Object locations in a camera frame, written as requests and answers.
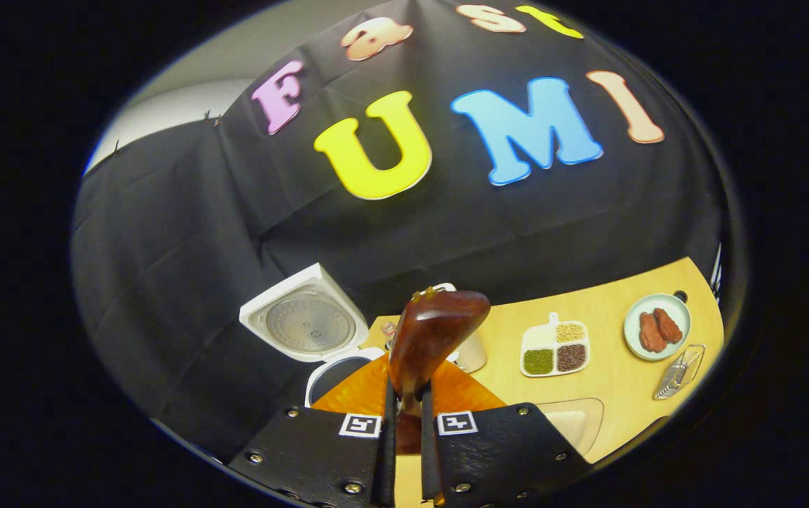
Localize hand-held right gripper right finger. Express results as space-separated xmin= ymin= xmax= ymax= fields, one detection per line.
xmin=420 ymin=360 xmax=592 ymax=508

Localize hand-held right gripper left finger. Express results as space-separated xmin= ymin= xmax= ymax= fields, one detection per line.
xmin=228 ymin=353 xmax=398 ymax=508

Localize dark wooden spoon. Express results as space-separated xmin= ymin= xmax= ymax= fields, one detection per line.
xmin=388 ymin=289 xmax=493 ymax=456

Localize white rice pile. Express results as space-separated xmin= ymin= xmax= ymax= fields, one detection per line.
xmin=544 ymin=409 xmax=588 ymax=449

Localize white rice cooker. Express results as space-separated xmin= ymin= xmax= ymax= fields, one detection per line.
xmin=238 ymin=262 xmax=386 ymax=409

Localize metal wire chopstick holder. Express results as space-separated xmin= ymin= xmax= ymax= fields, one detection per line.
xmin=652 ymin=343 xmax=707 ymax=401

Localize white toaster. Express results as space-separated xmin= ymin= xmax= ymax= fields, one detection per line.
xmin=410 ymin=282 xmax=489 ymax=374

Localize green mung beans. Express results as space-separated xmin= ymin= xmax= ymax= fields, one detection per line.
xmin=522 ymin=349 xmax=556 ymax=375

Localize clear glass tray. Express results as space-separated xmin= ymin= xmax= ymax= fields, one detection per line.
xmin=534 ymin=397 xmax=606 ymax=458

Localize white divided grain plate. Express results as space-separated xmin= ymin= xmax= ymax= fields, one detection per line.
xmin=519 ymin=310 xmax=592 ymax=379

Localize dark red beans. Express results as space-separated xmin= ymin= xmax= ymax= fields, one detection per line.
xmin=556 ymin=343 xmax=588 ymax=373

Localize pale green plate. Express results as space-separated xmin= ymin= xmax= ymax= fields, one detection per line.
xmin=623 ymin=293 xmax=693 ymax=362

